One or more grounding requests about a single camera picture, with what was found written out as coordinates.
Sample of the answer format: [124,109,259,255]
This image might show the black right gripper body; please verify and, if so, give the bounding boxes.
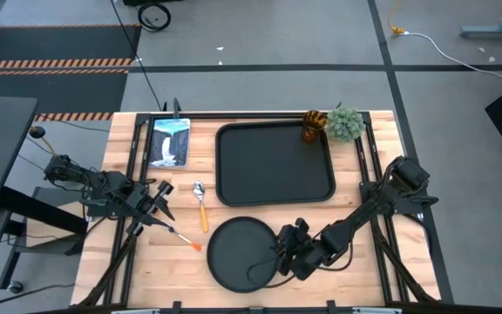
[288,233,329,282]

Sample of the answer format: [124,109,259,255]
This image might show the amber glass cup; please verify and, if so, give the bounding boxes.
[300,109,329,144]

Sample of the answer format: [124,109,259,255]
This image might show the orange handled metal spoon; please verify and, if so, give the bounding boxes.
[193,181,210,234]

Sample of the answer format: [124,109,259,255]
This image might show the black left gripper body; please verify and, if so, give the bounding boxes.
[124,181,176,228]

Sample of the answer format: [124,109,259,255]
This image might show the black round plate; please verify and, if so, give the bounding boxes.
[206,216,281,294]

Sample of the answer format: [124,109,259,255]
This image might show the coiled black cable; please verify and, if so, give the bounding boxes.
[137,2,173,33]

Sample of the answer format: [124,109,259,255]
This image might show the long black floor cable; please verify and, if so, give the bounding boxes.
[110,0,164,111]

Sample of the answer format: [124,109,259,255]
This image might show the thin black floor cable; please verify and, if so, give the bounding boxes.
[0,283,76,311]

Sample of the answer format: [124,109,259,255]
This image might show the waterfall picture book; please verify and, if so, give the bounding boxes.
[147,117,192,169]

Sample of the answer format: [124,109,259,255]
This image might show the small green artificial plant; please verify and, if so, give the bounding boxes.
[324,102,367,143]

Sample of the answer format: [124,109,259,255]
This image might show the black rectangular tray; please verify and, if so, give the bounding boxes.
[214,120,337,208]

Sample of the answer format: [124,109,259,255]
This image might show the white floor cable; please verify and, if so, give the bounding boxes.
[402,31,502,91]

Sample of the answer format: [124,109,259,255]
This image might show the black hazard striped floor mat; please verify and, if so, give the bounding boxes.
[0,24,142,70]
[0,68,130,122]

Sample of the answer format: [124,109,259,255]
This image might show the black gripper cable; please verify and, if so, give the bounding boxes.
[245,255,298,290]

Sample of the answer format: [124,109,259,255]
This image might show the orange handled metal fork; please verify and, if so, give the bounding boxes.
[166,224,202,253]

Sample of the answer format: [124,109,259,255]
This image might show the yellow cable with plug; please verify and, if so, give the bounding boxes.
[387,0,407,36]

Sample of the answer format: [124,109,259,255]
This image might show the black aluminium table frame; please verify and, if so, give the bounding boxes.
[76,111,442,314]

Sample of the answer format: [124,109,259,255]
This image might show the grey table leg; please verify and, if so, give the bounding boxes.
[459,0,502,41]

